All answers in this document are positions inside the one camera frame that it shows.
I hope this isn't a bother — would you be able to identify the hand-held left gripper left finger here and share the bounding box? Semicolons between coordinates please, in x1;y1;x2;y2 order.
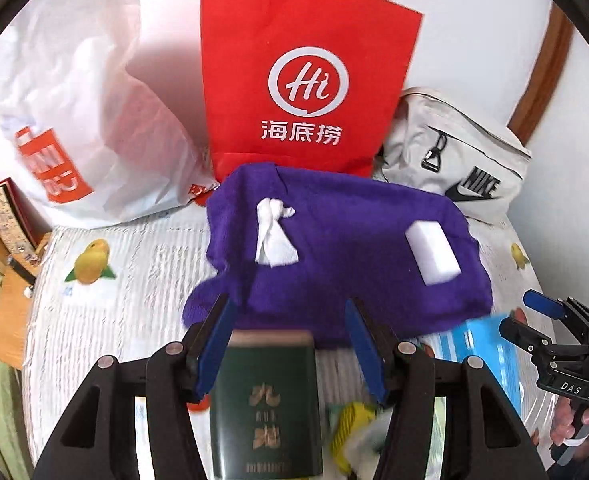
33;292;236;480

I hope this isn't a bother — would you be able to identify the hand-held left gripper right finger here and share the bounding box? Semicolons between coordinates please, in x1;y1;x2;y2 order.
344;298;548;480

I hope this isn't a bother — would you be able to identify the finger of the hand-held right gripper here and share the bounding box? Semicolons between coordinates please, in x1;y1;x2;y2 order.
523;288;573;320
499;315;550;359

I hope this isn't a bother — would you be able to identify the small yellow duffel bag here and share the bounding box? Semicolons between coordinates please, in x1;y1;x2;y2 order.
329;402;377;472

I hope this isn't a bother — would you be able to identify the white sock with green cuff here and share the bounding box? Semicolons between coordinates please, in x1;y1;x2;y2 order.
349;410;395;480

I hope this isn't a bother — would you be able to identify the person's right hand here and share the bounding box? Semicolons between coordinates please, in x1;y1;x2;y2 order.
549;403;589;451

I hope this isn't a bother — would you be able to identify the light blue box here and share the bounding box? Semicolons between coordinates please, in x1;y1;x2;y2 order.
431;312;525;411

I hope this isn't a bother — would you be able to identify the dark green box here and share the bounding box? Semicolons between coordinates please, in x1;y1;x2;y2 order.
209;330;324;480

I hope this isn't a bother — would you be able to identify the purple towel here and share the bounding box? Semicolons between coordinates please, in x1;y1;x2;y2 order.
182;162;495;351

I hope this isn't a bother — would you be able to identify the white sponge block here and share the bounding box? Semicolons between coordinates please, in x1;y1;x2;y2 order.
405;220;462;287

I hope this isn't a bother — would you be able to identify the crumpled white tissue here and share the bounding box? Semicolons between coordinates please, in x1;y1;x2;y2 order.
255;197;300;267

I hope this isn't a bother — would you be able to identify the light grey sling bag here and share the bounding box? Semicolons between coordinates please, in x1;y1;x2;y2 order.
374;87;533;226

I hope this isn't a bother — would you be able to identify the wooden nightstand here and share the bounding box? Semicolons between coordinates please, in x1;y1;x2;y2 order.
0;167;52;371

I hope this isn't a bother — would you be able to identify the small black bar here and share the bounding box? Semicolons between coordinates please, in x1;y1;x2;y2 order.
7;255;38;286

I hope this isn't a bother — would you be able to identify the red edged book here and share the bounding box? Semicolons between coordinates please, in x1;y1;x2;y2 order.
0;177;42;266

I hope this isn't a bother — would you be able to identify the white plastic shopping bag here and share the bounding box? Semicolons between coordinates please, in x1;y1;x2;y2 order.
0;0;218;226

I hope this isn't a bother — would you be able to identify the red paper bag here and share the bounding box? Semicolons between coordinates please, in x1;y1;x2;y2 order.
199;0;424;183

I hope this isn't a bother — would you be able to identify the brown wooden door frame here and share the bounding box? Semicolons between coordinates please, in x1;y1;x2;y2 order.
504;2;575;146

